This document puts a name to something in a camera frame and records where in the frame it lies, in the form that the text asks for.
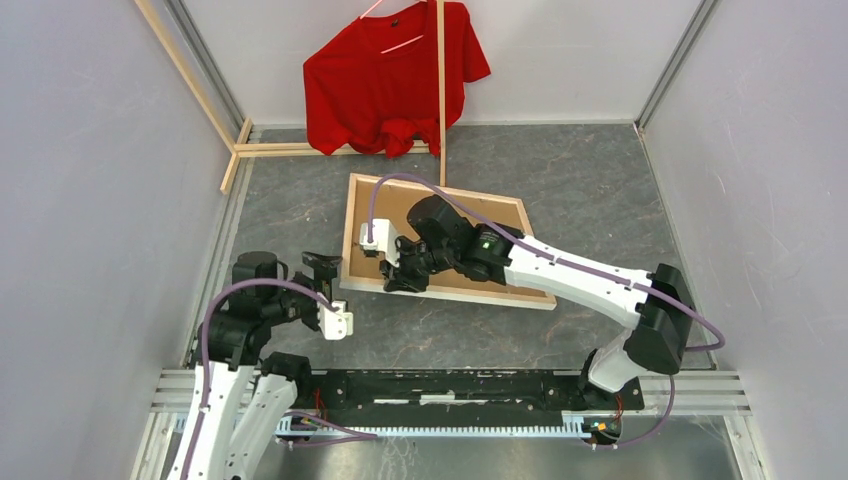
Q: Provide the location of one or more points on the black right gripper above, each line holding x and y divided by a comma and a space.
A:
405, 281

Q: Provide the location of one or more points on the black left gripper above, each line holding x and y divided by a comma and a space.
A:
324, 270

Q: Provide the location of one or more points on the light wooden picture frame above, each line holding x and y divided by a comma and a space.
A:
457, 295

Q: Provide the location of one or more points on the brown cardboard backing board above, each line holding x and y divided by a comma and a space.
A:
397, 205

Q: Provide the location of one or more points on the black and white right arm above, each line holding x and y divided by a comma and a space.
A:
655, 308

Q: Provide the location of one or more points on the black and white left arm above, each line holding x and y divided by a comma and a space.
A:
232, 371

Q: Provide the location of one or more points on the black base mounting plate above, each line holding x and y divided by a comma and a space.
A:
552, 390

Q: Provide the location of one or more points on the wooden clothes rack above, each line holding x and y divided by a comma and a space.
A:
238, 146

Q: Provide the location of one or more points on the red t-shirt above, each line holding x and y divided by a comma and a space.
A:
379, 103

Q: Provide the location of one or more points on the pink clothes hanger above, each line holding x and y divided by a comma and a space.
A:
393, 32

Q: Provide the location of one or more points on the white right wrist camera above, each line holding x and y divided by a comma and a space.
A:
380, 236

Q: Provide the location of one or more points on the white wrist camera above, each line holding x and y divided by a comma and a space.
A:
336, 323
380, 236

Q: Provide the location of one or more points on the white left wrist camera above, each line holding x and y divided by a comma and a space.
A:
336, 323

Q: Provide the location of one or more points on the left aluminium corner post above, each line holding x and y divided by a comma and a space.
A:
221, 93

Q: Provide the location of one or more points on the aluminium corner post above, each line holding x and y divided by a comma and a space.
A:
221, 93
679, 55

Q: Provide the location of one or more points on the aluminium rail frame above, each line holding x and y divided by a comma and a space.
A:
463, 424

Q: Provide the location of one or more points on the right aluminium corner post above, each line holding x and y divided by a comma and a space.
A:
679, 55

